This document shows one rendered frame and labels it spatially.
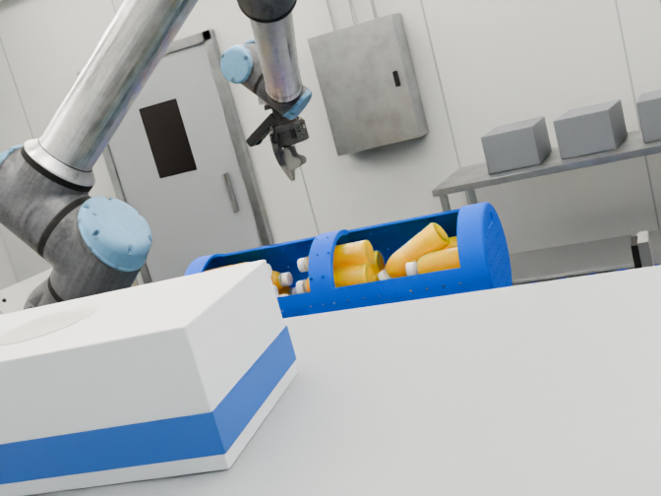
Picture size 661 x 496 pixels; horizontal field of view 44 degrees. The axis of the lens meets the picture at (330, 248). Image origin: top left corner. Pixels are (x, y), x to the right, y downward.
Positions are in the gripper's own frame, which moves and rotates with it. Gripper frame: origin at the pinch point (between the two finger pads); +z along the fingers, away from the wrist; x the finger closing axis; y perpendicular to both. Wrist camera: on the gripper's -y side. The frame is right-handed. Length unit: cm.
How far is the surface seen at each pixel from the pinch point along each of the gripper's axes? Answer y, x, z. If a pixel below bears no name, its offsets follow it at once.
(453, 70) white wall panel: -24, 337, -10
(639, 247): 84, -5, 34
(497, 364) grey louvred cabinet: 84, -160, -4
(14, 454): 61, -171, -6
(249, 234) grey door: -204, 338, 70
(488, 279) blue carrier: 50, -14, 33
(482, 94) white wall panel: -10, 337, 10
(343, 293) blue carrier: 12.6, -14.2, 30.9
